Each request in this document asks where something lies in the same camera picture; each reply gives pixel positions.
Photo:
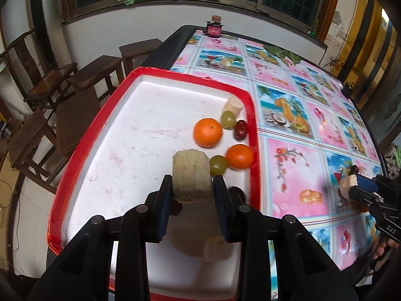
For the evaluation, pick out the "white foam tray red rim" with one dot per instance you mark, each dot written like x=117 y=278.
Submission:
x=125 y=138

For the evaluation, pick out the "dark jar pink label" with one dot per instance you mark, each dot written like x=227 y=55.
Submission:
x=214 y=28

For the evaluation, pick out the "printed pink tablecloth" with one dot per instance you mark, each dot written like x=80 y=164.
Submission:
x=282 y=163

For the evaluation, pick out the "green cloth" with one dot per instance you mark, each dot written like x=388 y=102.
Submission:
x=135 y=0

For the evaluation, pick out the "person's right hand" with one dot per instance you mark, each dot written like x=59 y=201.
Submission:
x=380 y=252

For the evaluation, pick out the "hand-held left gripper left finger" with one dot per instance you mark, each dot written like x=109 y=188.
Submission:
x=165 y=213

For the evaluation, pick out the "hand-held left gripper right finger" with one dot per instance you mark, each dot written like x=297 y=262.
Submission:
x=221 y=213

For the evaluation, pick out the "dark wooden chair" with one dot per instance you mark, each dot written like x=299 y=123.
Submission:
x=47 y=81

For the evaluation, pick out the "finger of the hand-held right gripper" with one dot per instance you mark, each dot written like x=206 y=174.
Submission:
x=366 y=182
x=365 y=199

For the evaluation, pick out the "small black device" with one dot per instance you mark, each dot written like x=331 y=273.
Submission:
x=347 y=90

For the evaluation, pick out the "large peeled sugarcane piece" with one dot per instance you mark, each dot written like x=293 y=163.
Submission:
x=191 y=175

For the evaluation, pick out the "green leaf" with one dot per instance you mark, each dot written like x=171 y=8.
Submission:
x=282 y=53

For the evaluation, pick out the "small orange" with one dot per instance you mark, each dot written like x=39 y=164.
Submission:
x=239 y=156

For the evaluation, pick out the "green grape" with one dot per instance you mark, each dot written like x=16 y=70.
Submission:
x=228 y=119
x=218 y=165

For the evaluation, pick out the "dark vertical pipe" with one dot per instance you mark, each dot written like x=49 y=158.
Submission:
x=42 y=15

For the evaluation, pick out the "dark purple passion fruit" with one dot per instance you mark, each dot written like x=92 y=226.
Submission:
x=236 y=196

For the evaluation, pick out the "large orange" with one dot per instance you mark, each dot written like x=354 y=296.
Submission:
x=208 y=132

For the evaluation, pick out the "red date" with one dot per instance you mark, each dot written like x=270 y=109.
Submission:
x=177 y=208
x=240 y=130

